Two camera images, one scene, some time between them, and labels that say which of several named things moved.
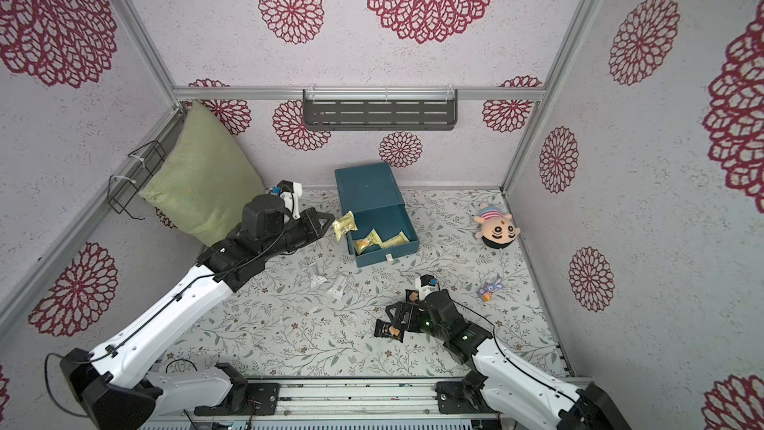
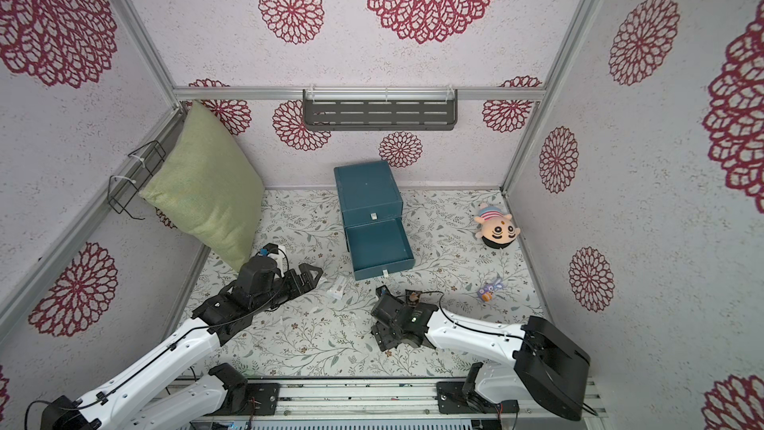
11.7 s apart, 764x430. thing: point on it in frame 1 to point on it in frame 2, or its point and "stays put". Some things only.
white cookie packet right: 337,289 stays put
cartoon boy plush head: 497,227 stays put
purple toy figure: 486,292 stays put
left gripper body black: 294,235 to 264,301
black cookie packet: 412,295 stays put
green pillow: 207,178 stays put
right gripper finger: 404,315 to 384,294
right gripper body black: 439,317 to 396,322
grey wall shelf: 380,108 stays put
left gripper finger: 311,224 to 309,276
